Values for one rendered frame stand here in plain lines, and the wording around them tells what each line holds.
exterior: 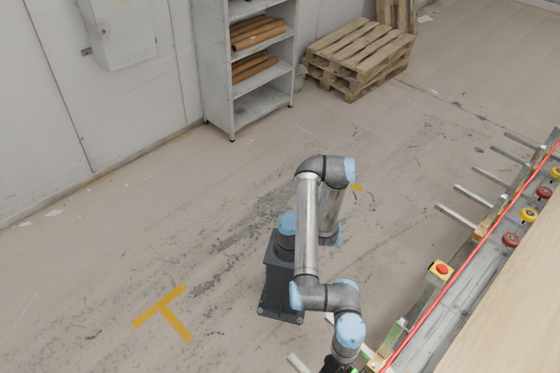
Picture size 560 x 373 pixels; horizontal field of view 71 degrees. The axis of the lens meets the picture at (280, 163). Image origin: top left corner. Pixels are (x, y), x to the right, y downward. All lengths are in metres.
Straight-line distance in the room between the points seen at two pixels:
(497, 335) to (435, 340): 0.33
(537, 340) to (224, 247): 2.03
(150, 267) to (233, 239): 0.64
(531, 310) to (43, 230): 3.25
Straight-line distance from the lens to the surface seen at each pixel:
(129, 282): 3.08
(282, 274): 2.39
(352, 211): 3.40
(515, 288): 2.23
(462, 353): 1.95
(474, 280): 2.53
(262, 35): 3.72
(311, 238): 1.45
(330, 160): 1.66
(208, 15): 3.44
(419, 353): 2.20
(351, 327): 1.31
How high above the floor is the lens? 2.55
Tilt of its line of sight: 43 degrees down
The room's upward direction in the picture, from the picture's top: 3 degrees clockwise
